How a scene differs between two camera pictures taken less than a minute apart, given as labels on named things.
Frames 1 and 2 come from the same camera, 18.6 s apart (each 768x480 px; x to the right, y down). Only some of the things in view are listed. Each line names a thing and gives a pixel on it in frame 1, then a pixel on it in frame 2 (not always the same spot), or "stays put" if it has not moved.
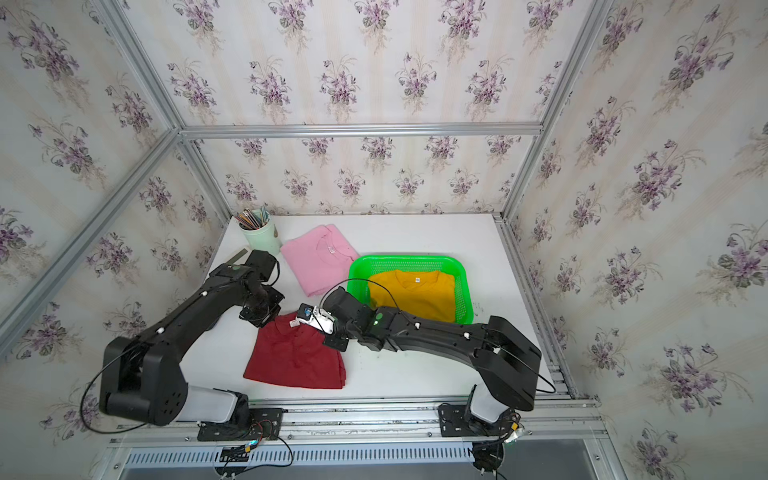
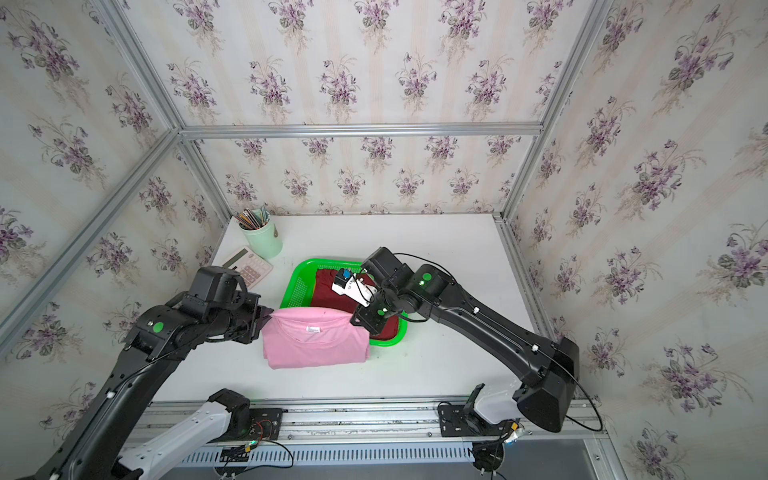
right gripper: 336,344 to 363,318
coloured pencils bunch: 250,220 stays put
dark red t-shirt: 290,352 to 324,296
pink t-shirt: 320,258 to 313,337
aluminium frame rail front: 574,422 stays put
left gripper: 259,320 to 259,312
